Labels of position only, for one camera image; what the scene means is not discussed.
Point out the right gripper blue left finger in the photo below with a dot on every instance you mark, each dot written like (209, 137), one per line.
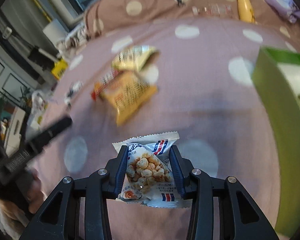
(58, 217)

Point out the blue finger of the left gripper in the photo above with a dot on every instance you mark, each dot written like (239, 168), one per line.
(43, 138)

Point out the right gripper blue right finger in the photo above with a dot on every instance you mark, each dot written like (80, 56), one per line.
(239, 215)

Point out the white popcorn snack bag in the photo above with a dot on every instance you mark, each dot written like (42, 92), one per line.
(149, 179)

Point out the orange rice cracker pack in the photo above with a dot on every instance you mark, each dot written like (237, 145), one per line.
(126, 93)

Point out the red milk tea packet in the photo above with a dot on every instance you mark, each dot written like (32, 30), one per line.
(102, 83)

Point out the white plastic bag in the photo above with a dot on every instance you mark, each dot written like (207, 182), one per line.
(40, 100)

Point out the yellow small box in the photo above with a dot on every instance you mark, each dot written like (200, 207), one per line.
(59, 69)

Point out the striped white cloth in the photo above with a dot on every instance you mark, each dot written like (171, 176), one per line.
(74, 40)

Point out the white paper roll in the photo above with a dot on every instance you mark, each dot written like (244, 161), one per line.
(55, 32)

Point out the small pale green snack packet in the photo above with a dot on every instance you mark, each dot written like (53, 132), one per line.
(133, 58)

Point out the polka dot bed cover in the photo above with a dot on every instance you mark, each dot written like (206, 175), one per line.
(203, 73)

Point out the green cardboard box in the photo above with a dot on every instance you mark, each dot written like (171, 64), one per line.
(276, 78)

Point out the brown polka dot cushion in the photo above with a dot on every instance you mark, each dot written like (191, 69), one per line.
(104, 16)

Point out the yellow drink bottle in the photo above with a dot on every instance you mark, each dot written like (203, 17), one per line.
(245, 11)

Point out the clear plastic water bottle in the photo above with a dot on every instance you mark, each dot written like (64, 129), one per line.
(214, 10)

